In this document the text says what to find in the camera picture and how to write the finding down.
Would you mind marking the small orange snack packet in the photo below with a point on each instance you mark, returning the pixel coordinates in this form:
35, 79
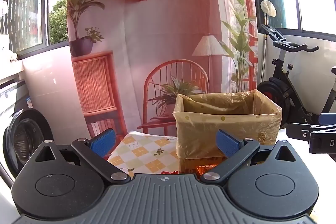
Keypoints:
207, 168

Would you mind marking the white hanging plastic bag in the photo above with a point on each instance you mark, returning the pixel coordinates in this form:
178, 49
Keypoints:
268, 7

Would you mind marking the white washing machine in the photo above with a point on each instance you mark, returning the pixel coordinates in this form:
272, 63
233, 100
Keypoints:
23, 132

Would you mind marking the yellow dotted plastic bag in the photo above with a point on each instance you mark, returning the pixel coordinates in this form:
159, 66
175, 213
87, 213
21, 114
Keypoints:
204, 132

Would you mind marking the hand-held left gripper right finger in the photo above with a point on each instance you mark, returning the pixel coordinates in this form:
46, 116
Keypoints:
226, 143

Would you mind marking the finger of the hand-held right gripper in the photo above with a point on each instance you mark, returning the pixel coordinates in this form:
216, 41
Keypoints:
299, 131
329, 119

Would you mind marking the black exercise bike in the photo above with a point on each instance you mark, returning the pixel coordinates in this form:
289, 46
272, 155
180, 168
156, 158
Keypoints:
283, 90

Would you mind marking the red snack packet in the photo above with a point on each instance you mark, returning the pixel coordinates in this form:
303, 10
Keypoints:
170, 173

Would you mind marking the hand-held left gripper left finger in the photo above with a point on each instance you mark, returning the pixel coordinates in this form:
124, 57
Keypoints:
103, 139

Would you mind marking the floral checkered tablecloth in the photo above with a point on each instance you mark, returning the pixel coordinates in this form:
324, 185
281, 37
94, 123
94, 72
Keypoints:
141, 151

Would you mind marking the printed room backdrop cloth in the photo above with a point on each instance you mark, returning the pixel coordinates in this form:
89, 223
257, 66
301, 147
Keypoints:
157, 37

